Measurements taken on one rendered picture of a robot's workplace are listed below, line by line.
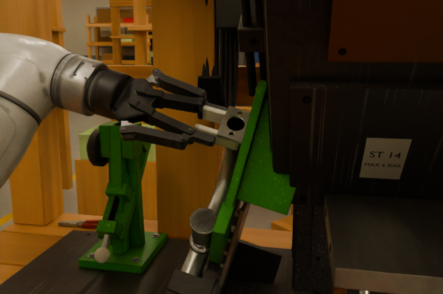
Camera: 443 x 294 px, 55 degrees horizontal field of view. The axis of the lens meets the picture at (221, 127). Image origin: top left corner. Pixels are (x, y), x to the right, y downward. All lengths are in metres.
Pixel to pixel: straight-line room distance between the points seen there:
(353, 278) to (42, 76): 0.52
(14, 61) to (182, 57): 0.36
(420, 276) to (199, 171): 0.64
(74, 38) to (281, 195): 11.31
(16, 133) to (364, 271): 0.50
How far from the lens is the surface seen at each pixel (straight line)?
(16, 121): 0.68
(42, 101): 0.70
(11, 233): 1.15
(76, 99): 0.67
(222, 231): 0.54
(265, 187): 0.55
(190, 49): 0.92
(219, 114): 0.64
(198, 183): 0.96
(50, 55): 0.70
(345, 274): 0.38
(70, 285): 0.84
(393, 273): 0.39
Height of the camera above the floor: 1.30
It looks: 10 degrees down
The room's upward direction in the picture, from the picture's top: straight up
